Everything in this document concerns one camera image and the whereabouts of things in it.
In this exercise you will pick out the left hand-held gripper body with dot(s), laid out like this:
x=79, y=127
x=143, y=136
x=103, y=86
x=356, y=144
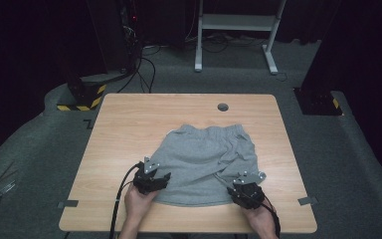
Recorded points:
x=146, y=179

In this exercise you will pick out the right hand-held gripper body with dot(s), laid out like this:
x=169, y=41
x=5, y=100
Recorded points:
x=250, y=194

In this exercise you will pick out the grey shorts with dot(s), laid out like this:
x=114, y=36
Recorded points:
x=199, y=159

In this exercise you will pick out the person's right hand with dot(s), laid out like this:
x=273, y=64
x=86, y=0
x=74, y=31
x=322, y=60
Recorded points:
x=262, y=220

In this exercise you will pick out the person's left hand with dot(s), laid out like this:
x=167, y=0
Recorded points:
x=136, y=207

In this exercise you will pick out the grey tape strip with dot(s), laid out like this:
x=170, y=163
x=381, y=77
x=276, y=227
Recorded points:
x=307, y=200
x=68, y=203

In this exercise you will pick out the black stand with striped base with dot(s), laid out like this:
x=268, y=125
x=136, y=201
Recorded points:
x=83, y=96

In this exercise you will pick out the black stand base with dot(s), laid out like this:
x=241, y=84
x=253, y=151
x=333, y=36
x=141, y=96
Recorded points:
x=318, y=101

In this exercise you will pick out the black equipment rack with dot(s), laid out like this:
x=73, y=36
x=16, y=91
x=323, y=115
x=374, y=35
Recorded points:
x=112, y=36

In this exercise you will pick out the white metal desk frame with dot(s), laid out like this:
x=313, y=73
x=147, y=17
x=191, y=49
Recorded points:
x=238, y=22

